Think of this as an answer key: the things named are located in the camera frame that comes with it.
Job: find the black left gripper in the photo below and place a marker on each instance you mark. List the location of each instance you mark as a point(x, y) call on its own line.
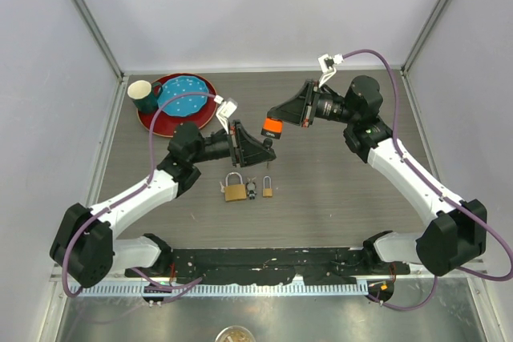
point(244, 150)

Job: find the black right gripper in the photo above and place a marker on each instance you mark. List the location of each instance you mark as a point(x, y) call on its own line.
point(298, 110)

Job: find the orange black padlock with keys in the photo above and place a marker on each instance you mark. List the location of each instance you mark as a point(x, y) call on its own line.
point(272, 128)

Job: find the keys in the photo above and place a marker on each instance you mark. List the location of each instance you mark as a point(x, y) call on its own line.
point(251, 188)

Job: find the small brass long-shackle padlock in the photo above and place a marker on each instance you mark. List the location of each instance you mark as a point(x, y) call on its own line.
point(267, 190)

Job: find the large brass padlock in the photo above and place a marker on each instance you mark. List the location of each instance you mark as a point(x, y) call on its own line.
point(233, 187)

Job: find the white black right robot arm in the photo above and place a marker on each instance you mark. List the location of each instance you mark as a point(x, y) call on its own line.
point(452, 236)

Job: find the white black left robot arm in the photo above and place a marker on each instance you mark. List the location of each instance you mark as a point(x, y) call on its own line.
point(87, 245)

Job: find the blue dotted plate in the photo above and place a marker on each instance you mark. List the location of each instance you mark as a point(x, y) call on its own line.
point(183, 95)

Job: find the dark green mug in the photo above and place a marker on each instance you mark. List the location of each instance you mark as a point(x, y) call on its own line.
point(145, 95)

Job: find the round metal object bottom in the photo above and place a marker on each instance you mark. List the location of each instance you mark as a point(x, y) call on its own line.
point(235, 333)

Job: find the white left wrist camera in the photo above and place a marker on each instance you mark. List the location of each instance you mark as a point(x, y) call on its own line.
point(225, 109)

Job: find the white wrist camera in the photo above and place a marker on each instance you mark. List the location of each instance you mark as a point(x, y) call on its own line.
point(328, 65)
point(225, 109)

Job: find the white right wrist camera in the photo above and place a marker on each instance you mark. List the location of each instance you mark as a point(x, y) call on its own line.
point(328, 65)

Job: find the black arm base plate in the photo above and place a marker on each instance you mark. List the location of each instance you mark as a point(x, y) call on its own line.
point(273, 266)

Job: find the slotted blue-white cable duct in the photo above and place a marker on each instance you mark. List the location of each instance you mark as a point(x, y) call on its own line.
point(130, 288)

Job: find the aluminium frame rail front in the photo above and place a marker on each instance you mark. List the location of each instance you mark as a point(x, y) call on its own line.
point(476, 265)

